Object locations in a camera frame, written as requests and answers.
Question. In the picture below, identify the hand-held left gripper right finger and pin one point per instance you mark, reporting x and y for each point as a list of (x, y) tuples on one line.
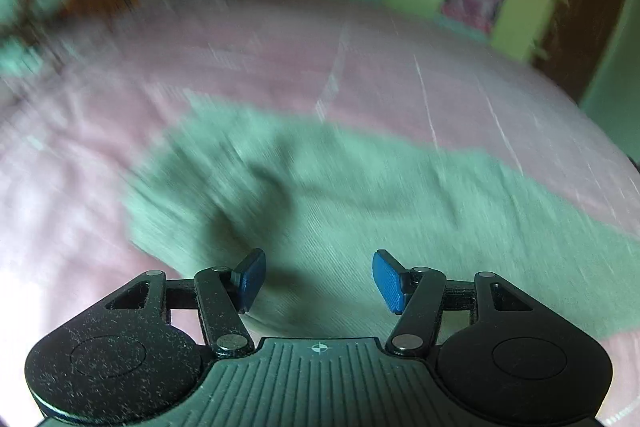
[(387, 277)]

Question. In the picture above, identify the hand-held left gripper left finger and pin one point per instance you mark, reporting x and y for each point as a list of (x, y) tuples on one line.
[(251, 274)]

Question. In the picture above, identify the pink bedsheet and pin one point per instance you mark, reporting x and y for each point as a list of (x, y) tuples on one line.
[(300, 57)]

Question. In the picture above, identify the brown wooden door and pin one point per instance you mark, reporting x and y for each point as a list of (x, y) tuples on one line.
[(580, 7)]

